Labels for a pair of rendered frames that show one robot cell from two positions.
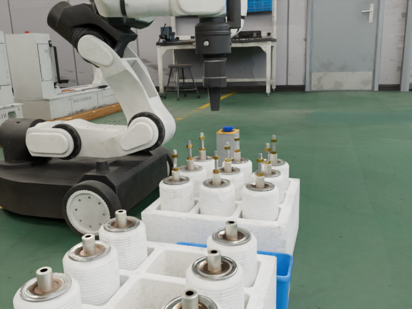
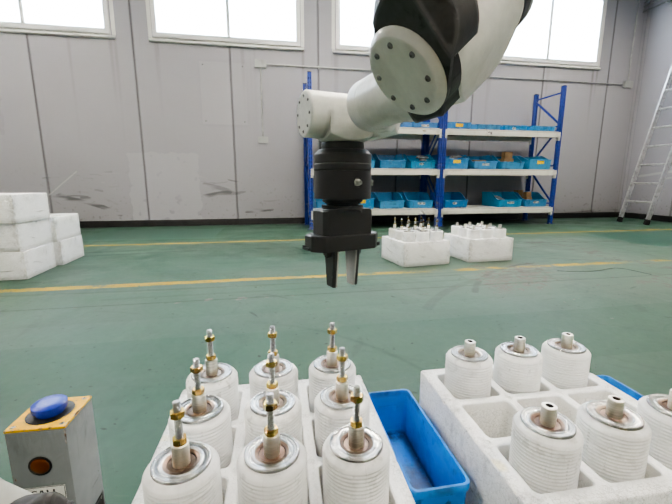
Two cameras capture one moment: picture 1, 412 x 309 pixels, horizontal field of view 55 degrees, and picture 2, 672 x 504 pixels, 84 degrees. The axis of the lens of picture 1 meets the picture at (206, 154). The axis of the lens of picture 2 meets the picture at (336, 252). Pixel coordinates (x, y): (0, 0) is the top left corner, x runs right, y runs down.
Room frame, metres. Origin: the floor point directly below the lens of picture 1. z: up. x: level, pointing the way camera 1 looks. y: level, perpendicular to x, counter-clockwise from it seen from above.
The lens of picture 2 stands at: (1.29, 0.49, 0.62)
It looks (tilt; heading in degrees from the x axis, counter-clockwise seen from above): 11 degrees down; 243
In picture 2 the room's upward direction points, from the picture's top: straight up
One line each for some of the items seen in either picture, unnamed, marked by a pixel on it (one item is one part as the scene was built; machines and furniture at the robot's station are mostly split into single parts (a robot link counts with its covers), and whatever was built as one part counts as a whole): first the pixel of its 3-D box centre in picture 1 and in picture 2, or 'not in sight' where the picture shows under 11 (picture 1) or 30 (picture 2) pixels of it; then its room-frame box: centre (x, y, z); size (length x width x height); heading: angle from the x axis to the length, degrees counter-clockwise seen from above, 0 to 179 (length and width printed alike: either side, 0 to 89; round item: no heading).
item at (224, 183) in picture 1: (216, 183); (342, 396); (1.02, -0.03, 0.25); 0.08 x 0.08 x 0.01
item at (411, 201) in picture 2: not in sight; (414, 199); (-2.19, -3.81, 0.36); 0.50 x 0.38 x 0.21; 75
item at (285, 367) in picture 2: (267, 173); (273, 368); (1.09, -0.18, 0.25); 0.08 x 0.08 x 0.01
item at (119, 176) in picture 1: (72, 159); not in sight; (1.55, 0.54, 0.19); 0.64 x 0.52 x 0.33; 74
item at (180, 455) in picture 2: (202, 155); (180, 453); (1.28, 0.01, 0.26); 0.02 x 0.02 x 0.03
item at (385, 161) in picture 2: not in sight; (388, 161); (-1.78, -3.90, 0.90); 0.50 x 0.38 x 0.21; 72
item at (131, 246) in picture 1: (125, 263); (541, 474); (0.77, 0.18, 0.16); 0.10 x 0.10 x 0.18
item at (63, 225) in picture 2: not in sight; (40, 227); (2.03, -3.11, 0.27); 0.39 x 0.39 x 0.18; 75
